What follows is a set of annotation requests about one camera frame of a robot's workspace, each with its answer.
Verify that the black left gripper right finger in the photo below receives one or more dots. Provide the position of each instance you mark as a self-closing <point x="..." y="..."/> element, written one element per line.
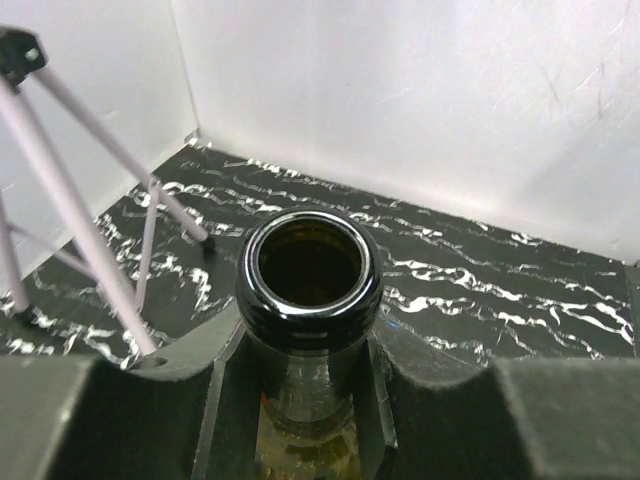
<point x="571" y="418"/>

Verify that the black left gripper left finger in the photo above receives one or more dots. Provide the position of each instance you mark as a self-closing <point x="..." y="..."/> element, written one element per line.
<point x="188" y="411"/>

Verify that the dark red wine bottle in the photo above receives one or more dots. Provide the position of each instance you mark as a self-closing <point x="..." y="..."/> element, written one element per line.
<point x="308" y="289"/>

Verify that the lilac music stand tripod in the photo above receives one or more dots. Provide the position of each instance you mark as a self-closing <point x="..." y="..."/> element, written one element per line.
<point x="22" y="56"/>

